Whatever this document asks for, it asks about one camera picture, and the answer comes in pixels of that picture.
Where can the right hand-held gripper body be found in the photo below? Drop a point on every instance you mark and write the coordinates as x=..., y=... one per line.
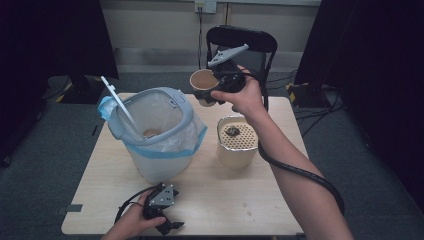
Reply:
x=230, y=81

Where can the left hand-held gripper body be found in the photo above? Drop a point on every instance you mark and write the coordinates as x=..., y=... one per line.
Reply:
x=162, y=196

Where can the brown paper cup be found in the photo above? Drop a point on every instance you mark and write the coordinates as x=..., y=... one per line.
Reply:
x=201, y=80

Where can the white bin with blue liner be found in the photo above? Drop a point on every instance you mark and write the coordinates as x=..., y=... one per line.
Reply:
x=160, y=170

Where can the beige strainer container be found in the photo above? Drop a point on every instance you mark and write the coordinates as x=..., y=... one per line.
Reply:
x=233, y=158

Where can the person's right hand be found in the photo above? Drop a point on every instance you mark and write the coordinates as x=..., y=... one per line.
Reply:
x=250, y=98

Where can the person's left hand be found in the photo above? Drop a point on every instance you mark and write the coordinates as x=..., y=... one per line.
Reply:
x=131, y=220

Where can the clear trash bag blue rim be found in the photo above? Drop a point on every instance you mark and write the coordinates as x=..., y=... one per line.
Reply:
x=160, y=154

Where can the black folding chair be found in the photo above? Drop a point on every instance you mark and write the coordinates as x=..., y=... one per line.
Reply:
x=253, y=40

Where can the brown round object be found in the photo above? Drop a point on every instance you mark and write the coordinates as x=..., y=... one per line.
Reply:
x=151, y=132

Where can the black stand base yellow tape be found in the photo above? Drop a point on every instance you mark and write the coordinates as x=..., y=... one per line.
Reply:
x=85, y=91
x=305, y=95

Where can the grey tape strip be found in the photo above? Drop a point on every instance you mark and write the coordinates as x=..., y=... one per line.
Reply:
x=70, y=209

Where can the black curtain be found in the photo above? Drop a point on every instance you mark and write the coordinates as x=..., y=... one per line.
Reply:
x=50, y=43
x=376, y=66

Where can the white wall outlet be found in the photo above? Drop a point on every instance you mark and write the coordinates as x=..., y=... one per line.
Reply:
x=205, y=6

